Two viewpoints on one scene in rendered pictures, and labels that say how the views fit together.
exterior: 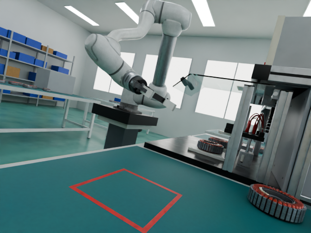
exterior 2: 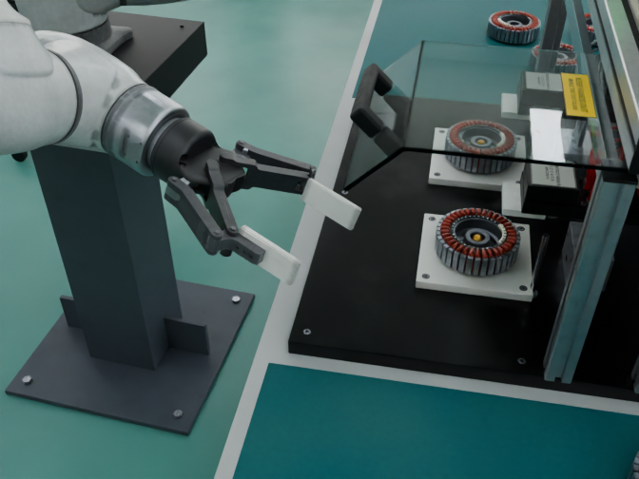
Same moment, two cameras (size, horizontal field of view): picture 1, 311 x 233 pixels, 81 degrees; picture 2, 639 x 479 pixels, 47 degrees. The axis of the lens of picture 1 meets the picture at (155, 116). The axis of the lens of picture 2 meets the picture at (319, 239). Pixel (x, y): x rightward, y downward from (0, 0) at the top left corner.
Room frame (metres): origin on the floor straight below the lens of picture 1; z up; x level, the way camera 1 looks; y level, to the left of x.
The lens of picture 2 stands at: (0.13, 0.16, 1.44)
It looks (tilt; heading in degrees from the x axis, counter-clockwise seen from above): 39 degrees down; 344
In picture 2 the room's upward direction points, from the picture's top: straight up
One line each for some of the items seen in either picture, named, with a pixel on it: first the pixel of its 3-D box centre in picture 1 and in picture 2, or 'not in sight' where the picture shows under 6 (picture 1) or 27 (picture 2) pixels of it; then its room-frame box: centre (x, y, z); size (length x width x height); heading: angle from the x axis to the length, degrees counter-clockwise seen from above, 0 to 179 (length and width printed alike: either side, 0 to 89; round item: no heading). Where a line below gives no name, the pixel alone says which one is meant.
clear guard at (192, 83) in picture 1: (222, 91); (512, 121); (0.73, -0.24, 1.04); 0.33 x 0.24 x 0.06; 63
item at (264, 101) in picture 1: (269, 100); not in sight; (0.74, -0.42, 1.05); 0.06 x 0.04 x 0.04; 153
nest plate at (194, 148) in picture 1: (208, 151); (474, 255); (0.81, -0.27, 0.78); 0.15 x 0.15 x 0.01; 63
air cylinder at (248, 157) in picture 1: (245, 157); (587, 255); (0.74, -0.40, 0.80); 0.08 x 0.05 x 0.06; 153
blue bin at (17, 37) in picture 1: (13, 37); not in sight; (5.31, 4.47, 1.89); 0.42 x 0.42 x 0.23; 61
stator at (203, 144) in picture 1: (209, 146); (476, 240); (0.81, -0.27, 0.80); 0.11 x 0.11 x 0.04
